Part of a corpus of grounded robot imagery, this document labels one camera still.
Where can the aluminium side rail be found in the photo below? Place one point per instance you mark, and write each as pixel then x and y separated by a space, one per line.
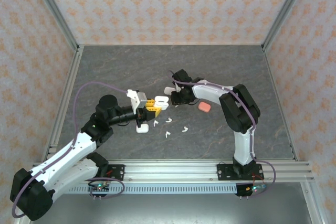
pixel 278 98
pixel 65 98

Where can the aluminium frame beam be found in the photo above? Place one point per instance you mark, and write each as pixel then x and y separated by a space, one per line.
pixel 315 203

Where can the small circuit board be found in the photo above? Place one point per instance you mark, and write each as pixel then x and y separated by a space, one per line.
pixel 256 188
pixel 99 187

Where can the aluminium frame post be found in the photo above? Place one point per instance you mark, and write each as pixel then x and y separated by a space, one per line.
pixel 286 11
pixel 52 11

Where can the pink earbud charging case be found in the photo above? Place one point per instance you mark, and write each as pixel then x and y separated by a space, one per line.
pixel 204 106

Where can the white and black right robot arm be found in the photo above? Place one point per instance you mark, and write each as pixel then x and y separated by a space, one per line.
pixel 241 108

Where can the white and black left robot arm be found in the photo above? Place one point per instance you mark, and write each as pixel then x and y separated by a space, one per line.
pixel 65 155

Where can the white earbud charging case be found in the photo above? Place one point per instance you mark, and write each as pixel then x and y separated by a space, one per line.
pixel 142 128
pixel 161 103

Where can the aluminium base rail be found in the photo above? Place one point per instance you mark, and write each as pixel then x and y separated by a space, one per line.
pixel 170 171

